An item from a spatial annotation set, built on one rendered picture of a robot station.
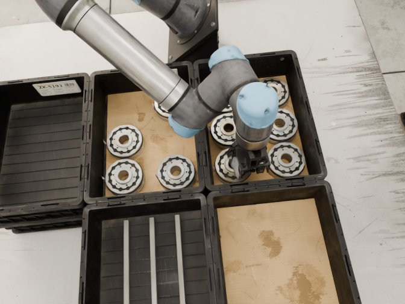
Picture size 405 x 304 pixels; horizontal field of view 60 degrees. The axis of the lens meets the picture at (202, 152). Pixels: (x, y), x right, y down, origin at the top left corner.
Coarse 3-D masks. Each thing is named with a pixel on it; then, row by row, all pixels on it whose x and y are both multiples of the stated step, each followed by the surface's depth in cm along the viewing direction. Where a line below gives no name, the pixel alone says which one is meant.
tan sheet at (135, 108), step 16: (112, 96) 109; (128, 96) 109; (144, 96) 109; (112, 112) 107; (128, 112) 106; (144, 112) 106; (112, 128) 104; (144, 128) 104; (160, 128) 103; (160, 144) 101; (176, 144) 101; (192, 144) 101; (112, 160) 100; (144, 160) 99; (160, 160) 99; (192, 160) 99
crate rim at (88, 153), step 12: (96, 72) 101; (108, 72) 101; (120, 72) 101; (192, 72) 99; (192, 84) 97; (84, 180) 87; (204, 180) 86; (84, 192) 86; (144, 192) 85; (156, 192) 85; (180, 192) 85; (192, 192) 84
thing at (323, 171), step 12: (204, 60) 101; (300, 72) 97; (300, 84) 95; (312, 120) 91; (204, 132) 91; (312, 132) 89; (204, 144) 90; (204, 156) 88; (204, 168) 87; (324, 168) 85; (264, 180) 85; (276, 180) 84; (288, 180) 84; (300, 180) 84; (312, 180) 84
